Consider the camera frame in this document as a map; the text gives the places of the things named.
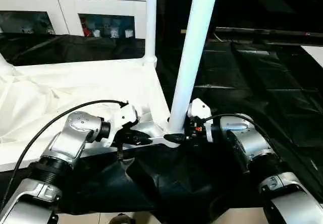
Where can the white plastic table leg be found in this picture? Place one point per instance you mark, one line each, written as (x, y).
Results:
(194, 52)
(5, 65)
(150, 22)

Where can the white plastic table top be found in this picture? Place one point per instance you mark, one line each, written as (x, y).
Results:
(65, 93)

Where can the black plastic mat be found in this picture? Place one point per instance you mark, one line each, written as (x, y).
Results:
(272, 98)

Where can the small yellow tag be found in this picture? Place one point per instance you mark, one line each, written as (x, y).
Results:
(183, 32)

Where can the red bottle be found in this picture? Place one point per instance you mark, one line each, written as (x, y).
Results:
(85, 31)

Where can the black bar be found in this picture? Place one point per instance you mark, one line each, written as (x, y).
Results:
(267, 32)

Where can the white cabinet with glass doors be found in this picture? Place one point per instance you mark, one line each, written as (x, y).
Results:
(40, 4)

